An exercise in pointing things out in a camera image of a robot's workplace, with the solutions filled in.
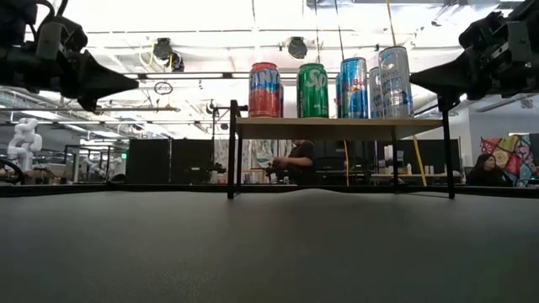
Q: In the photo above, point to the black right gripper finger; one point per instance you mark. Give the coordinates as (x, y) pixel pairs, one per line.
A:
(450, 80)

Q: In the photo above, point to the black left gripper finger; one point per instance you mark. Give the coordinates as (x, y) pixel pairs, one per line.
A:
(101, 84)

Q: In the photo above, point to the tall silver energy drink can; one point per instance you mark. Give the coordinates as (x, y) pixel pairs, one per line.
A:
(396, 84)
(375, 97)

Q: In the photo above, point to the blue Red Bull can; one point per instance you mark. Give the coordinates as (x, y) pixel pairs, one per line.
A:
(338, 97)
(354, 88)

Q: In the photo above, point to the green Sprite can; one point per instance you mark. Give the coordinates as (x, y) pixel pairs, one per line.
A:
(312, 92)

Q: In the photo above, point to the red Fanta can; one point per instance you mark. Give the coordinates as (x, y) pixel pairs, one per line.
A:
(264, 90)

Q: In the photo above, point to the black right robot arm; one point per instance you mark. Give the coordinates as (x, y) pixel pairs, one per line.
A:
(526, 8)

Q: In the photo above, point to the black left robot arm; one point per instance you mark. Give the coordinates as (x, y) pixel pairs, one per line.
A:
(17, 21)

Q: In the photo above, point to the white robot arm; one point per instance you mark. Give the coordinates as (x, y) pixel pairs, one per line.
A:
(25, 143)

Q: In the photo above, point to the wooden shelf with black legs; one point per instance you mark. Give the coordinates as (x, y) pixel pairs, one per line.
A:
(337, 128)

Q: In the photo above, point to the black ceiling lamp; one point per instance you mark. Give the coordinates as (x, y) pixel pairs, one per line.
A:
(162, 48)
(297, 47)

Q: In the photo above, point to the person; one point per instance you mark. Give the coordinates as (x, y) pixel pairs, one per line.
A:
(303, 162)
(488, 172)

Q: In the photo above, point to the black partition panel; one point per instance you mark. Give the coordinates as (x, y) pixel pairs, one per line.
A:
(168, 160)

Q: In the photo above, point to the black table mat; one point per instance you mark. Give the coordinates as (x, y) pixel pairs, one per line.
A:
(269, 252)

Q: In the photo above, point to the colourful wall hanging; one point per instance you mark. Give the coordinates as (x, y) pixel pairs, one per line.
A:
(518, 155)

